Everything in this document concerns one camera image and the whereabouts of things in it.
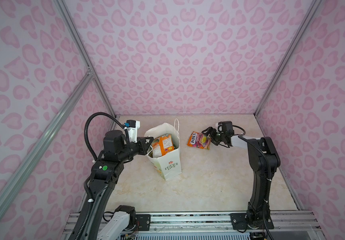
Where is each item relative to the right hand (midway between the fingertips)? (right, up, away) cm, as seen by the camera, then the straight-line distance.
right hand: (206, 133), depth 102 cm
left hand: (-31, 0, -36) cm, 47 cm away
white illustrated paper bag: (-24, -16, -24) cm, 37 cm away
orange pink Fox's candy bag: (-6, -4, +1) cm, 8 cm away
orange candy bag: (-28, -5, -22) cm, 36 cm away
